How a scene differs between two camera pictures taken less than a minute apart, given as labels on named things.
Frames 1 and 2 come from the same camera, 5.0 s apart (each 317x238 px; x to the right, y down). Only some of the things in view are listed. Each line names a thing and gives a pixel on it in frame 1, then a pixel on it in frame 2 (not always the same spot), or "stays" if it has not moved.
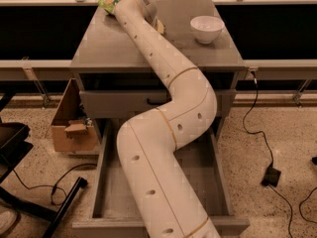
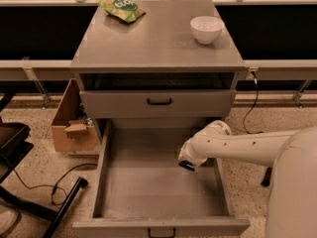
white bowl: x=206 y=28 stays
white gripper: x=148 y=4 → x=190 y=153
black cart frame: x=15 y=140 stays
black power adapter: x=271 y=177 stays
